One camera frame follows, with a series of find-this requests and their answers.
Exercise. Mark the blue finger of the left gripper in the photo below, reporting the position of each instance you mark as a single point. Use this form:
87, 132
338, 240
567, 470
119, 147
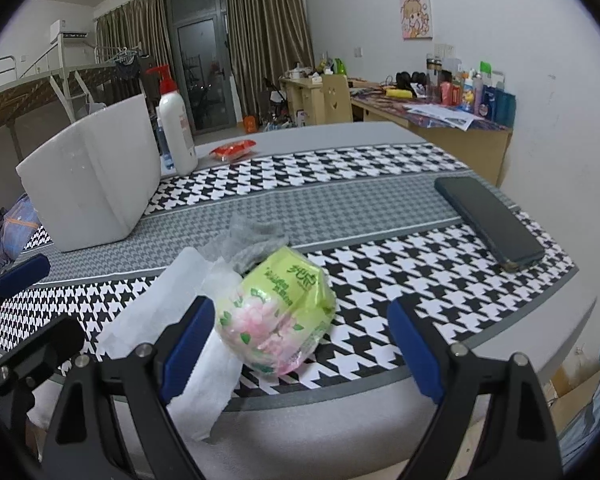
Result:
26, 274

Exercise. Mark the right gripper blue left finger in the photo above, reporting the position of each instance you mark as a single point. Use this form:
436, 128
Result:
181, 345

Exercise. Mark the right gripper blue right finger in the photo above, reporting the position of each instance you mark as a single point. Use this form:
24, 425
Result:
421, 347

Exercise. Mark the green tissue pack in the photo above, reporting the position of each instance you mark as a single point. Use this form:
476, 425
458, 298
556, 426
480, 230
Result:
278, 314

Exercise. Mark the grey sock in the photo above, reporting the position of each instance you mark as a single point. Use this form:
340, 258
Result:
245, 243

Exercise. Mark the blue plaid quilt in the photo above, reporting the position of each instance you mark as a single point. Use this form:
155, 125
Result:
17, 225

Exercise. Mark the white styrofoam box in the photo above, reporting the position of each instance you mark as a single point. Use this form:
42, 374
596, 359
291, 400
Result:
91, 183

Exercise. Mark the black smartphone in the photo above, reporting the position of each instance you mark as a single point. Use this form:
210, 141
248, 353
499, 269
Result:
511, 244

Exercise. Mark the metal bunk bed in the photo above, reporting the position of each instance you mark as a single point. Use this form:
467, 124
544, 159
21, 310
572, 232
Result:
48, 78

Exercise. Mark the white pump bottle red top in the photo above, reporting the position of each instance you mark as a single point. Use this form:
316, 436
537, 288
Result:
174, 120

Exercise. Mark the red snack packet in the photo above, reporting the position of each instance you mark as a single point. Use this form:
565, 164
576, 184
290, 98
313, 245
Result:
229, 152

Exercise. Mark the wooden desk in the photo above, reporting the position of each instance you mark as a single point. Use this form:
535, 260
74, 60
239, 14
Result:
482, 147

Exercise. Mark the white air conditioner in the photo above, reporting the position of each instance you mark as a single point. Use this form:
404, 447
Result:
60, 29

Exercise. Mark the white papers on desk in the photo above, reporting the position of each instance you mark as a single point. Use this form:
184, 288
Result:
450, 116

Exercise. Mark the wooden smiley chair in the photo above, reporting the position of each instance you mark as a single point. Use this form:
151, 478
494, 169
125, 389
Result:
337, 100

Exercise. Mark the left brown curtain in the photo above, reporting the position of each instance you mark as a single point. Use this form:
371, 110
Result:
135, 38

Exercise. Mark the brown curtain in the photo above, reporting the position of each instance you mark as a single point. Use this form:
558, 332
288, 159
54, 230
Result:
135, 38
267, 38

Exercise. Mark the glass balcony door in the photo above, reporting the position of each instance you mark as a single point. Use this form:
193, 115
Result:
198, 34

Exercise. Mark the right brown curtain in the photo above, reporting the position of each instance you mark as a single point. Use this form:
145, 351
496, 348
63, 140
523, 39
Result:
267, 38

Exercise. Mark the anime wall poster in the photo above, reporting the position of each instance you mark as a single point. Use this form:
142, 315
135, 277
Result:
416, 20

